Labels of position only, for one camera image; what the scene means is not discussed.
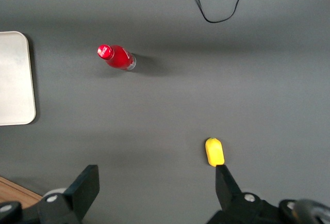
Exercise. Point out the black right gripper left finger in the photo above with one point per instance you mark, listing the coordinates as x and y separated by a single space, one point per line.
82 193

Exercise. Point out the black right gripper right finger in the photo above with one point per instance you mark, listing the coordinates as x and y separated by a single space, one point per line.
228 195

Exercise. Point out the cream plastic tray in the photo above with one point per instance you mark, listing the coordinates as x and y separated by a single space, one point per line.
15 79

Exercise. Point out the yellow lemon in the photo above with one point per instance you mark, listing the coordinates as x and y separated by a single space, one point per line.
214 151

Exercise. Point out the wooden drawer cabinet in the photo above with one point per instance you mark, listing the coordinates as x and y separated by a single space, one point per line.
15 189

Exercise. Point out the red cola bottle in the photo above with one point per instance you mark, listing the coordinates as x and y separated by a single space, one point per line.
117 57

